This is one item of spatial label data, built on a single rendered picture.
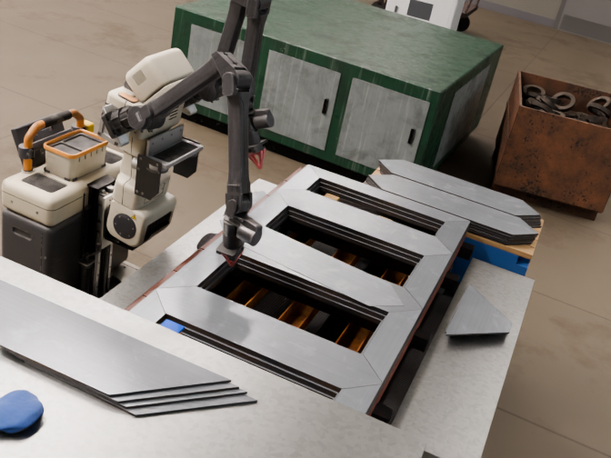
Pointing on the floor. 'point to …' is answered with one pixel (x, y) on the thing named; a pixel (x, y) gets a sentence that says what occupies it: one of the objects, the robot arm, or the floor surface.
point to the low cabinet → (350, 82)
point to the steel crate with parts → (555, 146)
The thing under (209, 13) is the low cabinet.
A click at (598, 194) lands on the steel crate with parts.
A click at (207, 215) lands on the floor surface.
